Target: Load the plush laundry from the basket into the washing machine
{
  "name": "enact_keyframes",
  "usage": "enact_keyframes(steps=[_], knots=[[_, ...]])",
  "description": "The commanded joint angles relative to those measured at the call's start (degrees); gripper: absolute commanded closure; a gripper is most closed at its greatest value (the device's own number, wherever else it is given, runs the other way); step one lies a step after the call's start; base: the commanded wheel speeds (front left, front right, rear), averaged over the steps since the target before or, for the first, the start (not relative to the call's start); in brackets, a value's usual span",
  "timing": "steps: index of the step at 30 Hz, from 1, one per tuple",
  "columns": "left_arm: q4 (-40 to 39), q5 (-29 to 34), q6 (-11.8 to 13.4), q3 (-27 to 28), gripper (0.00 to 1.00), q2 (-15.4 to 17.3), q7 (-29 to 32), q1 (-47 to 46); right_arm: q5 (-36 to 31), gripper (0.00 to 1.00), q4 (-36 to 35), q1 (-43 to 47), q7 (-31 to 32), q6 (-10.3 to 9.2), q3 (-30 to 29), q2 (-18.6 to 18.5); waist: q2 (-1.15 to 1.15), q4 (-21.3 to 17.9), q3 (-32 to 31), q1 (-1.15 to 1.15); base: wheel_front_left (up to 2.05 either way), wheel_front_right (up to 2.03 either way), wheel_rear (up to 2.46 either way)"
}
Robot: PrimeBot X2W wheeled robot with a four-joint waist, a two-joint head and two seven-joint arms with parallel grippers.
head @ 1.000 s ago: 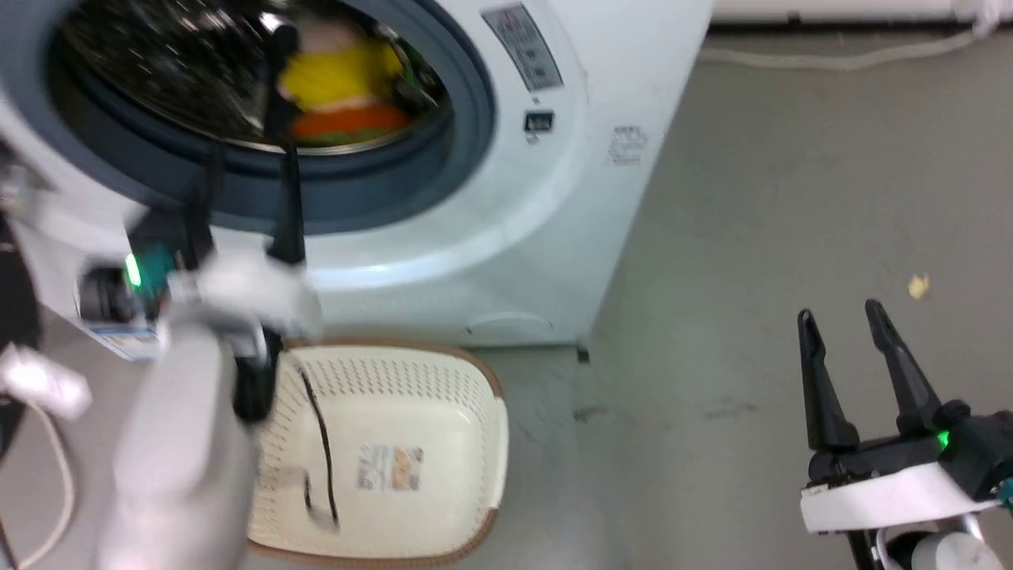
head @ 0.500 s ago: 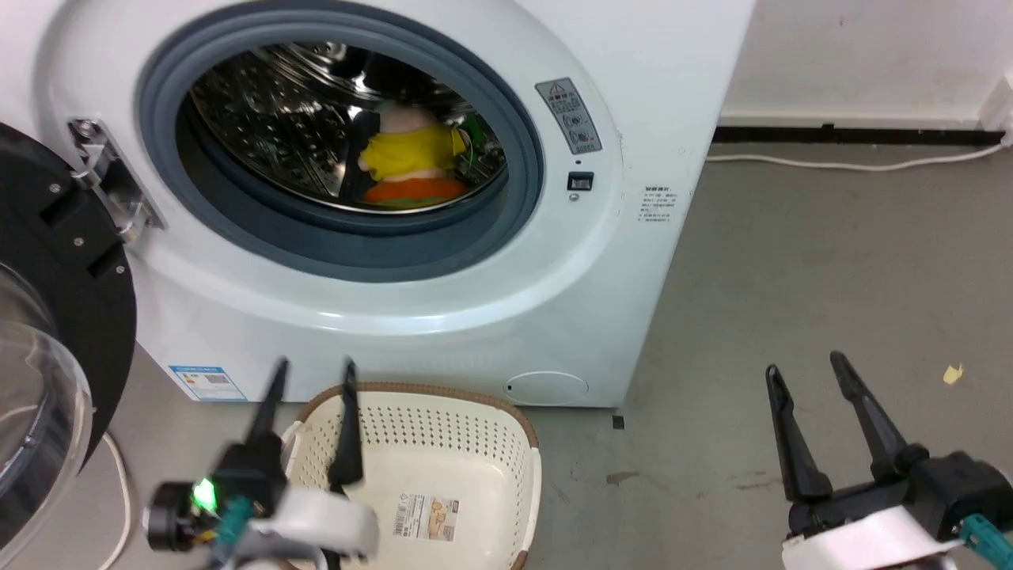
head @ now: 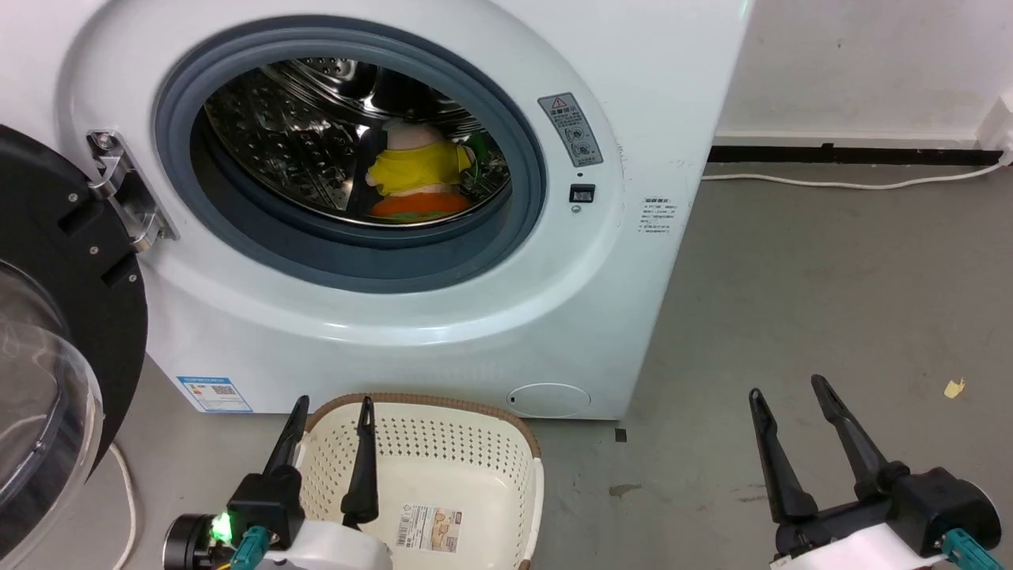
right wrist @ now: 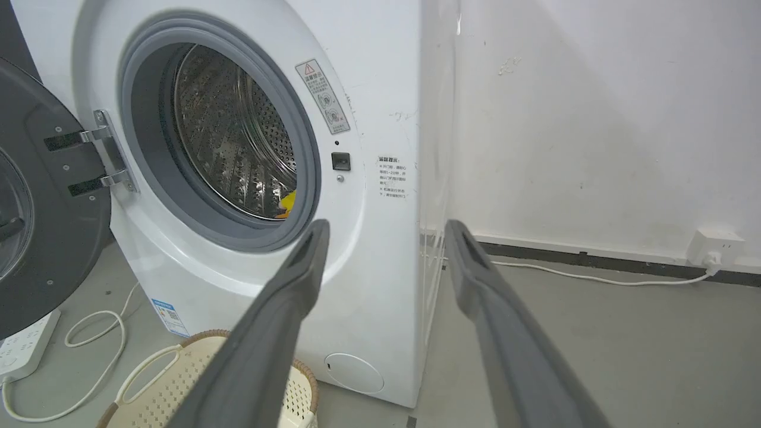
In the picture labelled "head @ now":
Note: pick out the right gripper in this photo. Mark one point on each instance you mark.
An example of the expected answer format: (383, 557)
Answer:
(934, 507)

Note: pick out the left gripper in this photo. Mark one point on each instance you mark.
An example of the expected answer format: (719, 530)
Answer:
(265, 507)

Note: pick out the cream plastic laundry basket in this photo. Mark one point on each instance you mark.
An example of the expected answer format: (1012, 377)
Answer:
(467, 467)

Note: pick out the white front-load washing machine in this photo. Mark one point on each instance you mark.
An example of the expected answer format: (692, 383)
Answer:
(475, 332)

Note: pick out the yellow and orange plush toy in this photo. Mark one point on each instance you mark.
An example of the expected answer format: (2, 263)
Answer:
(415, 166)

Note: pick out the paper barcode label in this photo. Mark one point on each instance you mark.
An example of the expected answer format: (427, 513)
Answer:
(428, 529)

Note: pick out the blue energy label sticker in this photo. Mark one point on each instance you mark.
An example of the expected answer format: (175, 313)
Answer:
(214, 393)

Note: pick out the yellow paper scrap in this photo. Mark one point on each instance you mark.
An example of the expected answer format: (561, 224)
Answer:
(954, 388)

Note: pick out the grey rubber door gasket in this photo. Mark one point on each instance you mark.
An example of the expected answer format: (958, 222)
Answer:
(340, 257)

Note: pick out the round white filter cover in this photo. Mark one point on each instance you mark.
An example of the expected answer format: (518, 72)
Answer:
(548, 400)

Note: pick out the black round washer door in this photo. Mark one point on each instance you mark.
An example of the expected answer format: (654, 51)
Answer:
(87, 317)

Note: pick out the small text sticker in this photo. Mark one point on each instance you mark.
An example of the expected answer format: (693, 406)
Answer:
(657, 215)

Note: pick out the black baseboard strip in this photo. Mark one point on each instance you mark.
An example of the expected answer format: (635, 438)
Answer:
(847, 154)

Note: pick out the chrome door hinge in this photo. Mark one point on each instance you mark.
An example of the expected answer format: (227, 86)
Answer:
(130, 198)

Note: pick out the stainless steel washer drum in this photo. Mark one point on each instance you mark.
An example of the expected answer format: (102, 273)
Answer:
(285, 134)

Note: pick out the black door latch slot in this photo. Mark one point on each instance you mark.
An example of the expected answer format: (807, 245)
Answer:
(582, 193)

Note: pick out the grey warning sticker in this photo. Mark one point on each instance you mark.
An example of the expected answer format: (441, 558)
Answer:
(570, 129)

